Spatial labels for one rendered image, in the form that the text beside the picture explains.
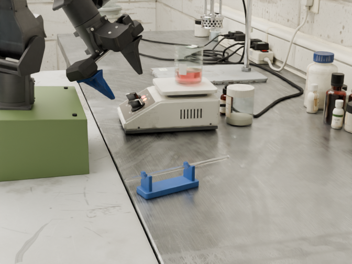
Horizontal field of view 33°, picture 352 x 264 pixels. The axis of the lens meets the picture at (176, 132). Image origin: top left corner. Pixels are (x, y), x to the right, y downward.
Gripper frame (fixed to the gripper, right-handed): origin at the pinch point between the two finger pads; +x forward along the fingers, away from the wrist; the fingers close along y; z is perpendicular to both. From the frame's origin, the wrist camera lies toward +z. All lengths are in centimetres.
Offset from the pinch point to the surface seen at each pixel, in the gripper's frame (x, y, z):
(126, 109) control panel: 8.6, -0.1, -4.6
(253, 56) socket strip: 34, 69, -27
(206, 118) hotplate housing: 17.1, 6.4, 8.7
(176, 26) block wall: 43, 151, -137
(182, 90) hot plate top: 9.5, 5.7, 7.4
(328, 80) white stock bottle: 29, 36, 19
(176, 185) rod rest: 12.8, -20.2, 24.5
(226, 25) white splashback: 32, 100, -59
